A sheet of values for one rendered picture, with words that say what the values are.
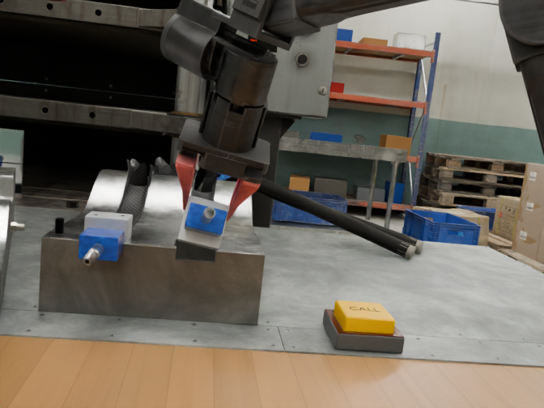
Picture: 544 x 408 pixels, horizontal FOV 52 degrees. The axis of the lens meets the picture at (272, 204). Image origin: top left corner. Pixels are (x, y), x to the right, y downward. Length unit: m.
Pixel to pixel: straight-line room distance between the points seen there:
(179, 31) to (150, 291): 0.30
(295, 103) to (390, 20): 6.17
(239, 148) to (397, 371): 0.30
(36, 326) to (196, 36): 0.36
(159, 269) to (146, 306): 0.05
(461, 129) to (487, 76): 0.75
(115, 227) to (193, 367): 0.20
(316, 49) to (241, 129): 0.97
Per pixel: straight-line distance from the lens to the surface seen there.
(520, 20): 0.49
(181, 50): 0.62
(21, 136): 1.52
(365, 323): 0.66
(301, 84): 1.54
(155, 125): 1.41
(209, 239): 0.66
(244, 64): 0.57
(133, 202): 0.92
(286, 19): 0.56
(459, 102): 7.83
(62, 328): 0.67
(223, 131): 0.60
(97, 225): 0.68
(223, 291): 0.68
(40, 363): 0.59
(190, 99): 1.39
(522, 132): 8.16
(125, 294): 0.69
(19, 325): 0.68
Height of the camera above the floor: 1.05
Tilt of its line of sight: 9 degrees down
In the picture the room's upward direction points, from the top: 6 degrees clockwise
